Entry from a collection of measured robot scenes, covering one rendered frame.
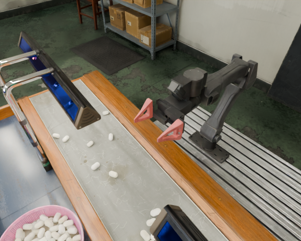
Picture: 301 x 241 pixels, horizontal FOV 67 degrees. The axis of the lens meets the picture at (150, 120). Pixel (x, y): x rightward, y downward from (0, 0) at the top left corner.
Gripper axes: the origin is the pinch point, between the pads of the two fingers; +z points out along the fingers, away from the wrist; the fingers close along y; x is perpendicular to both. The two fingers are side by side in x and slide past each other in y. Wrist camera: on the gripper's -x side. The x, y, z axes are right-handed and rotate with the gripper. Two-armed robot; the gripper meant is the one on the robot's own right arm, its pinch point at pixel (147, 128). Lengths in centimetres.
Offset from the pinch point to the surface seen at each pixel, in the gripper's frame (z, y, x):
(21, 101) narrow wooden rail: 18, -80, 31
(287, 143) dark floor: -143, 18, 109
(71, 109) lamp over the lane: 12.0, -21.0, -0.4
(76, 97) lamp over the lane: 9.5, -20.3, -4.1
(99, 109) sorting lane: -11, -50, 33
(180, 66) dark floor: -164, -128, 109
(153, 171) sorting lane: -6.1, -4.3, 33.3
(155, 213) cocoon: 5.2, 9.3, 31.2
